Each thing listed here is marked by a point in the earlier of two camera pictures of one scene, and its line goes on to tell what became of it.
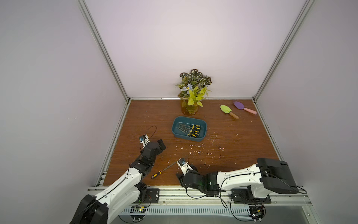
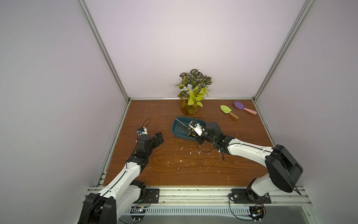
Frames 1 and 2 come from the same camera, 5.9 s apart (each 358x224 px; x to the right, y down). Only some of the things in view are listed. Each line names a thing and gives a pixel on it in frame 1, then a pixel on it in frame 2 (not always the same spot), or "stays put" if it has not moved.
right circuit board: x=257 y=212 stays put
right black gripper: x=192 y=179 to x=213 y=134
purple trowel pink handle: x=240 y=105 stays put
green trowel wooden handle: x=227 y=109 stays put
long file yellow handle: x=155 y=175 to x=184 y=124
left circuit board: x=137 y=213 stays put
